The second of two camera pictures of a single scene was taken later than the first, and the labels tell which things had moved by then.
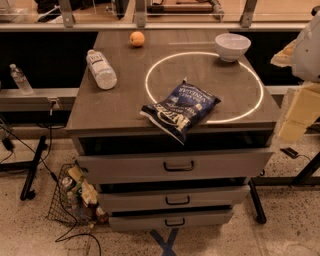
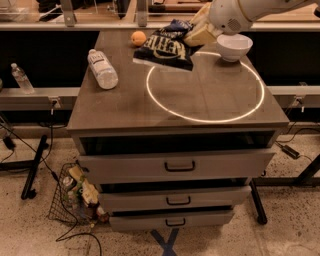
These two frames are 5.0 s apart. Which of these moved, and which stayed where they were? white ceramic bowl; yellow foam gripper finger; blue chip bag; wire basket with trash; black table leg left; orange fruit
Moved: yellow foam gripper finger; blue chip bag
Stayed: wire basket with trash; black table leg left; white ceramic bowl; orange fruit
